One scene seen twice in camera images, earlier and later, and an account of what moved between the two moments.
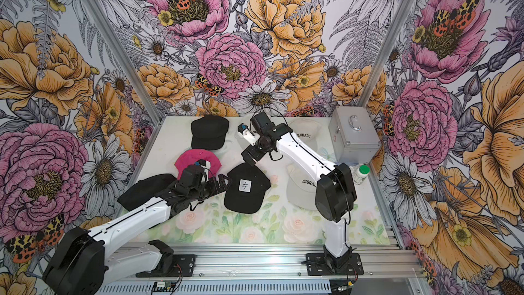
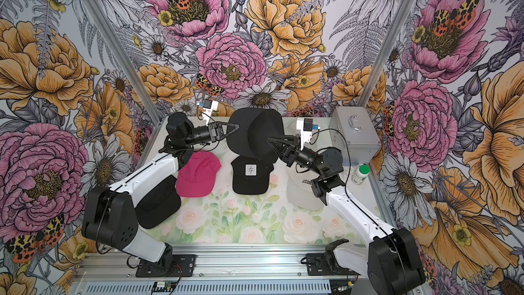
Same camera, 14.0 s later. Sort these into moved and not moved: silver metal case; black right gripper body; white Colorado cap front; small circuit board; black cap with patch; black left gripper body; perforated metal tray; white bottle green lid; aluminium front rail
Moved: black cap with patch; black right gripper body; black left gripper body
Not moved: silver metal case; perforated metal tray; white bottle green lid; aluminium front rail; small circuit board; white Colorado cap front
